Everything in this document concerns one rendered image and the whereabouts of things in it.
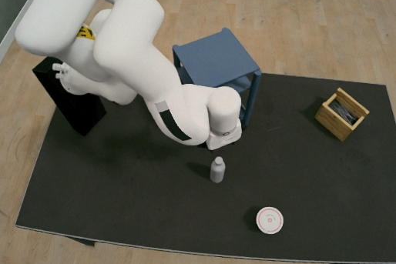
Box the grey bottle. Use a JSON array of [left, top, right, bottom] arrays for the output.
[[210, 157, 225, 182]]

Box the small wooden crate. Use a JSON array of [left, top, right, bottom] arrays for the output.
[[317, 90, 369, 141]]

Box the blue shelving unit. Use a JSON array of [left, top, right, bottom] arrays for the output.
[[172, 28, 262, 125]]

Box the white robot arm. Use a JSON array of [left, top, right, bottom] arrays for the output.
[[15, 0, 241, 145]]

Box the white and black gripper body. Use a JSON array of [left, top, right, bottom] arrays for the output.
[[206, 119, 241, 150]]

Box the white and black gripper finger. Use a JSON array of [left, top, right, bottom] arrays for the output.
[[196, 141, 209, 151], [231, 124, 247, 145]]

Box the white yogurt cup with pink stripe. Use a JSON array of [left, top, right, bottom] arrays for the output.
[[257, 207, 284, 234]]

